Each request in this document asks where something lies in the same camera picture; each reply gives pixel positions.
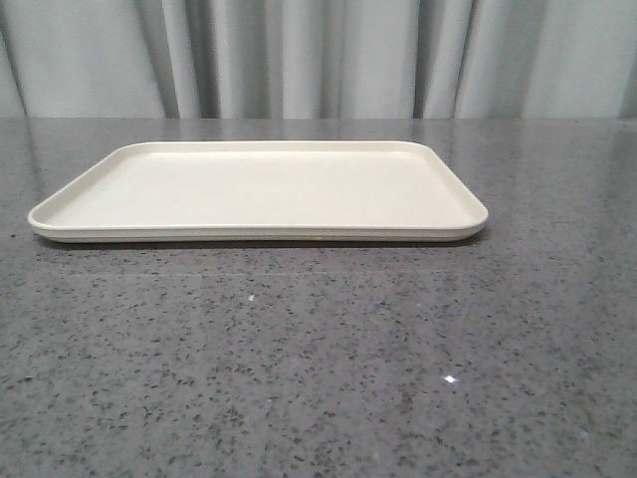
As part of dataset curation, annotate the cream rectangular plastic tray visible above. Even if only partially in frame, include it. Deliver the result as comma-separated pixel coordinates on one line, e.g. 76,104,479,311
28,140,489,243

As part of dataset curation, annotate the grey pleated curtain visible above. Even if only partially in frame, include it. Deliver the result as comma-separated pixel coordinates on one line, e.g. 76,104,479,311
1,1,636,120

